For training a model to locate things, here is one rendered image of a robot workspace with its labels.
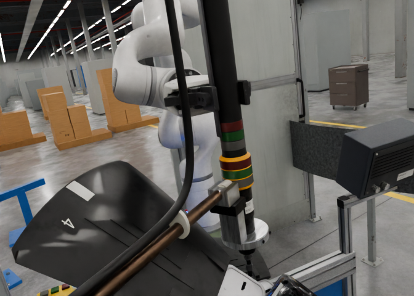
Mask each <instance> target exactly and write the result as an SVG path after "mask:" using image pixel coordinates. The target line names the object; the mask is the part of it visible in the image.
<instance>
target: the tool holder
mask: <svg viewBox="0 0 414 296"><path fill-rule="evenodd" d="M221 182H223V181H218V182H217V183H216V184H214V185H213V186H211V187H210V188H209V189H208V196H209V195H210V194H212V193H213V192H214V191H216V190H218V191H219V192H220V193H221V194H222V200H221V201H220V202H218V203H217V204H216V205H215V206H214V207H213V208H212V209H211V210H210V212H211V213H217V214H219V219H220V224H221V239H222V242H223V244H224V245H226V246H227V247H229V248H231V249H235V250H251V249H255V248H258V247H260V246H262V245H263V244H265V243H266V242H267V240H268V239H269V234H271V231H269V227H268V225H267V224H266V223H265V222H263V221H262V220H259V219H257V218H254V223H255V231H254V232H253V233H251V234H248V235H246V225H245V216H244V211H243V209H244V208H245V207H246V200H245V197H242V196H240V193H239V188H238V183H234V182H232V183H231V184H230V185H229V186H227V187H219V186H218V185H219V184H220V183H221Z"/></svg>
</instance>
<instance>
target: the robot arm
mask: <svg viewBox="0 0 414 296"><path fill-rule="evenodd" d="M174 6H175V10H176V18H177V26H178V30H179V38H180V42H181V50H182V58H183V63H184V70H185V79H186V83H187V91H188V96H189V105H190V114H191V120H192V131H193V146H199V148H198V150H197V151H196V152H195V153H194V171H193V180H192V185H191V188H190V192H189V195H188V197H187V200H186V201H185V204H186V209H187V210H188V212H189V211H191V210H192V209H193V208H194V207H196V206H197V205H198V204H199V203H200V202H202V201H203V200H204V199H206V198H207V197H208V189H209V188H210V187H211V186H213V185H214V177H213V170H212V164H211V158H212V154H213V152H214V149H215V147H216V146H217V144H218V142H219V140H220V138H219V137H217V134H216V126H215V121H214V114H213V112H218V111H219V101H218V96H217V87H215V86H210V85H209V79H208V75H202V74H201V73H200V72H199V71H198V70H195V69H194V68H192V61H191V59H190V57H189V55H188V54H187V53H186V52H185V51H184V50H183V49H182V48H183V47H184V43H185V31H184V30H186V29H190V28H194V27H197V26H199V25H200V17H199V12H198V4H197V0H174ZM131 25H132V29H133V31H131V32H130V33H128V34H127V35H126V36H125V37H124V38H123V40H122V41H121V42H120V44H119V45H118V47H117V49H116V52H115V55H114V58H113V67H112V88H113V89H112V91H113V93H114V95H115V97H116V98H117V99H118V100H119V101H121V102H125V103H128V104H135V105H146V106H151V107H157V108H160V109H163V113H162V115H161V118H160V122H159V126H158V139H159V141H160V143H161V145H162V146H164V147H165V148H168V149H179V148H183V147H185V136H184V124H183V118H182V109H181V101H180V96H179V88H178V83H177V76H176V68H175V64H174V56H173V49H172V44H171V37H170V33H169V25H168V18H167V14H166V6H165V2H164V0H142V2H140V3H138V4H137V5H136V6H135V8H134V9H133V11H132V13H131ZM149 57H158V58H159V60H160V64H161V68H160V67H152V66H148V65H142V64H140V63H138V61H139V60H142V59H146V58H149ZM238 88H239V94H240V104H241V105H250V96H251V82H248V81H247V80H238ZM185 165H186V158H185V159H184V160H183V161H181V162H180V165H179V171H180V176H181V182H182V185H183V183H184V178H185ZM197 223H198V224H199V225H200V226H201V227H202V228H203V229H204V230H205V231H206V232H207V233H208V234H211V233H214V232H217V231H220V230H221V224H220V219H219V214H217V213H211V212H210V211H208V212H207V213H206V214H205V215H203V216H202V217H201V218H200V219H199V220H198V221H197Z"/></svg>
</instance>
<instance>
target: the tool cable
mask: <svg viewBox="0 0 414 296"><path fill-rule="evenodd" d="M164 2H165V6H166V14H167V18H168V25H169V33H170V37H171V44H172V52H173V56H174V64H175V68H176V76H177V83H178V88H179V96H180V101H181V109H182V118H183V124H184V136H185V155H186V165H185V178H184V183H183V186H182V189H181V192H180V194H179V196H178V198H177V200H176V201H175V203H174V205H173V206H172V207H171V209H170V210H169V211H168V212H167V214H165V216H164V217H162V219H161V220H159V222H157V224H156V225H154V227H153V228H152V229H150V230H149V231H148V232H147V233H146V234H144V235H143V236H142V237H141V238H140V239H139V240H137V241H136V242H135V243H134V244H132V245H131V246H130V247H129V248H128V249H126V250H125V251H124V252H123V253H122V254H120V255H119V256H117V257H116V258H115V259H114V260H113V261H111V262H110V263H109V264H108V265H107V266H105V267H104V268H102V269H101V270H100V271H99V272H97V273H96V274H95V275H93V277H91V278H90V279H88V280H87V281H86V282H85V283H83V284H82V285H81V286H79V287H78V288H77V289H76V290H74V291H73V292H72V293H70V294H69V295H68V296H88V295H89V294H91V293H92V292H93V291H95V290H96V289H97V288H98V287H99V286H101V285H102V284H103V283H104V282H105V281H106V280H107V279H109V278H110V277H111V276H113V275H114V274H115V273H116V272H117V271H118V270H120V269H121V268H122V267H123V266H124V265H125V264H127V263H128V262H129V261H130V260H132V259H133V258H134V257H135V256H136V255H137V254H138V253H140V252H141V251H142V250H143V249H144V248H146V246H148V244H150V243H151V242H152V241H153V240H154V239H155V238H156V237H157V236H158V235H159V234H160V233H161V232H162V231H163V230H164V229H165V228H166V227H167V226H168V225H169V226H170V227H171V226H172V225H173V224H174V223H179V224H181V225H182V227H183V229H184V233H183V234H182V235H181V236H180V237H178V238H180V239H184V238H186V237H187V236H188V234H189V232H190V224H189V221H188V219H187V216H186V215H185V213H184V212H183V211H182V210H181V209H182V207H183V206H184V204H185V201H186V200H187V197H188V195H189V192H190V188H191V185H192V180H193V171H194V147H193V131H192V120H191V114H190V105H189V96H188V91H187V83H186V79H185V70H184V63H183V58H182V50H181V42H180V38H179V30H178V26H177V18H176V10H175V6H174V0H164Z"/></svg>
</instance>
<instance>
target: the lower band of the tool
mask: <svg viewBox="0 0 414 296"><path fill-rule="evenodd" d="M249 157H250V153H249V152H247V154H246V155H244V156H241V157H237V158H225V157H223V156H222V155H221V156H220V157H219V160H220V161H223V162H238V161H242V160H245V159H247V158H249ZM250 166H251V165H250ZM250 166H249V167H250ZM249 167H247V168H249ZM247 168H244V169H247ZM244 169H241V170H244ZM222 170H223V169H222ZM224 171H240V170H224ZM251 175H252V174H251ZM251 175H250V176H251ZM250 176H248V177H250ZM248 177H246V178H248ZM223 179H225V178H223ZM242 179H245V178H242ZM226 180H230V181H236V180H241V179H226ZM253 183H254V182H253ZM253 183H252V184H251V185H249V186H246V187H243V188H239V191H241V190H244V189H247V188H249V187H251V186H252V185H253Z"/></svg>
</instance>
